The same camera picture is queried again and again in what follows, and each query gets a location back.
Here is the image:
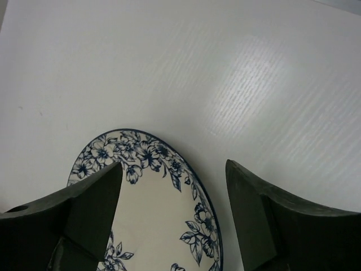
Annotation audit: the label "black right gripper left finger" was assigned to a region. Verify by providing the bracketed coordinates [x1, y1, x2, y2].
[1, 163, 122, 270]

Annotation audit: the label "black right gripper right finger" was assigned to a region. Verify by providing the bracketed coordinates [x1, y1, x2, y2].
[226, 160, 360, 270]

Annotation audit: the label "blue floral white plate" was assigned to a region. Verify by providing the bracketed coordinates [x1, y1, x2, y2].
[68, 129, 223, 270]

